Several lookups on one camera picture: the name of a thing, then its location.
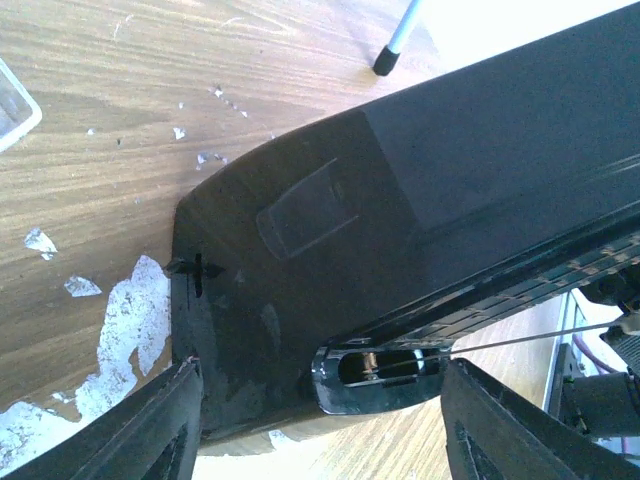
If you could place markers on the clear plastic metronome cover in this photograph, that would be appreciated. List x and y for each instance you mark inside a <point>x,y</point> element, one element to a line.
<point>20,113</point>

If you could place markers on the black metronome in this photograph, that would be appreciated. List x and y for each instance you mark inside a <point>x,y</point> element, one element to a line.
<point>324,272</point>

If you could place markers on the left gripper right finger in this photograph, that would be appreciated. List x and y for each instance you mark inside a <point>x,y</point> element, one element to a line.
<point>494,433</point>

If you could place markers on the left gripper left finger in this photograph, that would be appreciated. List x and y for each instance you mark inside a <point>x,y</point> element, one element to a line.
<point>152,434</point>

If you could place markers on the light blue music stand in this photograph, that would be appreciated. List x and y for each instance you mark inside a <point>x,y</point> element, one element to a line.
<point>390,53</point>

